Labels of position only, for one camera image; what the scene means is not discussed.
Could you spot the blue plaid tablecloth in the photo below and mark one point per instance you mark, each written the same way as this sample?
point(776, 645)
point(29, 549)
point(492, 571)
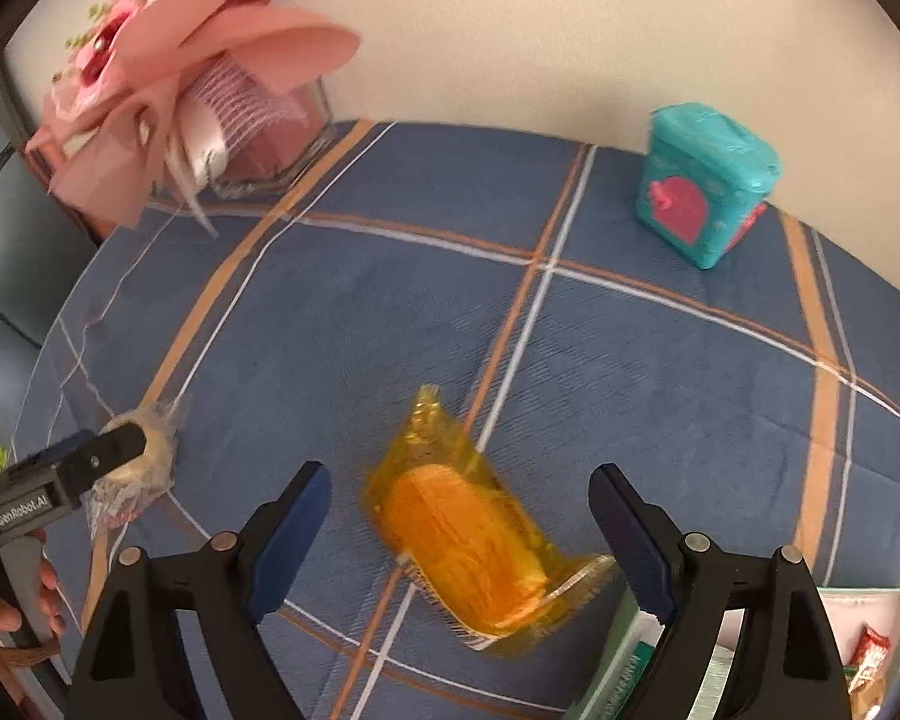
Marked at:
point(645, 390)

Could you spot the white tray with teal rim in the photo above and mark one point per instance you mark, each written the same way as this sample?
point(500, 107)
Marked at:
point(859, 611)

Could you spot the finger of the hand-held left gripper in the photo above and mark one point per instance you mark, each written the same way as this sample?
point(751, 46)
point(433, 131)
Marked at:
point(97, 454)

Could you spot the white cake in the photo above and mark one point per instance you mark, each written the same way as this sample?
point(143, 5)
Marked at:
point(154, 442)

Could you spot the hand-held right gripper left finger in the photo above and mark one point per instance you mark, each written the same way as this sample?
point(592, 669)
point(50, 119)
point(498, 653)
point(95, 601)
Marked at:
point(292, 540)

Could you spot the yellow clear cake packet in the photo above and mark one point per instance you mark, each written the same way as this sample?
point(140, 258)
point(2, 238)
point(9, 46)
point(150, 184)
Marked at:
point(457, 532)

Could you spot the grey cabinet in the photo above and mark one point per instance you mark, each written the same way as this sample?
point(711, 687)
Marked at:
point(15, 240)

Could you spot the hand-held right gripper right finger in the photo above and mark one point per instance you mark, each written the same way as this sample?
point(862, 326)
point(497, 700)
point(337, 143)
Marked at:
point(630, 540)

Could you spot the clear glass vase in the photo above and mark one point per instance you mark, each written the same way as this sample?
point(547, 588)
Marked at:
point(285, 142)

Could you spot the pink flower bouquet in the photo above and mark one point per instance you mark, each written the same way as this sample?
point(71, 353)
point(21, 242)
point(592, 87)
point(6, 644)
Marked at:
point(195, 52)

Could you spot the cream and orange snack packet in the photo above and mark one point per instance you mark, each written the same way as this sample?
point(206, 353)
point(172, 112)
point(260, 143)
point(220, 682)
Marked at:
point(870, 652)

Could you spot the teal toy box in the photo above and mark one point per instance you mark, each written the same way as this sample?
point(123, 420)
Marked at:
point(705, 180)

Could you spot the green and white biscuit packet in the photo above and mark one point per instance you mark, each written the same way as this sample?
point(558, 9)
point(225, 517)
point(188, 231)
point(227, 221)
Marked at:
point(622, 682)

